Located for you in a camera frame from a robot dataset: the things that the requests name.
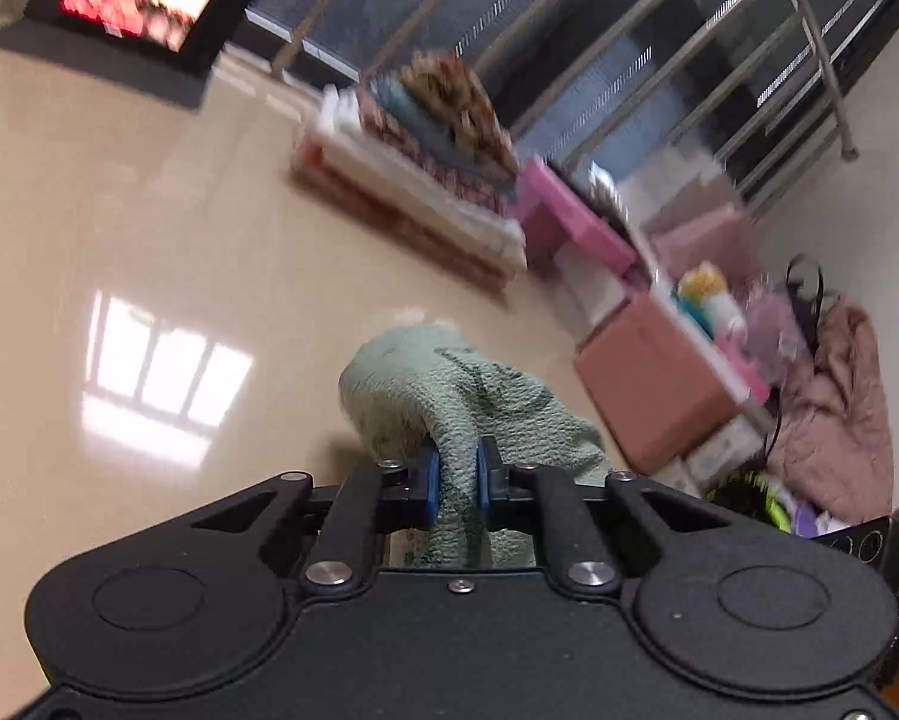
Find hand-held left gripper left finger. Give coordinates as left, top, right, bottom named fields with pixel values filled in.
left=190, top=439, right=443, bottom=592

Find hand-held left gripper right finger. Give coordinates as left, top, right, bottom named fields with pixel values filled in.
left=475, top=436, right=727, bottom=597

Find green patterned shorts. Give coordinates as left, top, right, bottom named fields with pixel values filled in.
left=338, top=324, right=612, bottom=571

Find stack of folded clothes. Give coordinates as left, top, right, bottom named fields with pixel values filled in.
left=290, top=49, right=530, bottom=295

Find neon green cloth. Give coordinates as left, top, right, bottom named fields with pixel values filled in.
left=706, top=471, right=796, bottom=535

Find pink quilted jacket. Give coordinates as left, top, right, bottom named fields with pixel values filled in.
left=766, top=298, right=897, bottom=524

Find salmon storage box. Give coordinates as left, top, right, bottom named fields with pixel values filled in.
left=573, top=291, right=744, bottom=476

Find magenta box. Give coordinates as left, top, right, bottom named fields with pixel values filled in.
left=513, top=156, right=639, bottom=280

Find yellow and teal toy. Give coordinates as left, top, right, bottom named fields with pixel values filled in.
left=676, top=262, right=748, bottom=340

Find dusty pink box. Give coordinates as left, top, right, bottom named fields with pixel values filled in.
left=642, top=201, right=754, bottom=272

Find grey tablet cover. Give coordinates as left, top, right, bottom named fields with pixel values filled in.
left=0, top=13, right=212, bottom=112

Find metal window railing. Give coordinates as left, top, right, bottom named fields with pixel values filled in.
left=269, top=0, right=862, bottom=166

